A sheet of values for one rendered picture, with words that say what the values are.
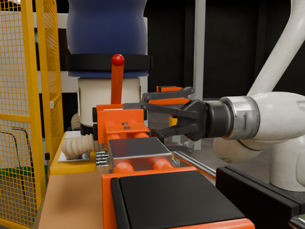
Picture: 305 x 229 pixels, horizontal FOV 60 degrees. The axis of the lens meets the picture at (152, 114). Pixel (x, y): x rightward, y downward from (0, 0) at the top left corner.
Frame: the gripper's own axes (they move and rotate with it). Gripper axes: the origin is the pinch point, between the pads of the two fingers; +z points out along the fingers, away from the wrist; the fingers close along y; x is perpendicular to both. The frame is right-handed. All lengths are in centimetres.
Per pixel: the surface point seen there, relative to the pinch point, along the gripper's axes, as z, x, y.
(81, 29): 6.8, 18.5, -19.1
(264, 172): -211, 234, 123
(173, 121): -48, 117, 25
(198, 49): -160, 344, -38
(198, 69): -161, 343, -8
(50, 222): 16.8, 17.7, 28.7
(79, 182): 10, 41, 29
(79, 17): 7.2, 19.8, -22.0
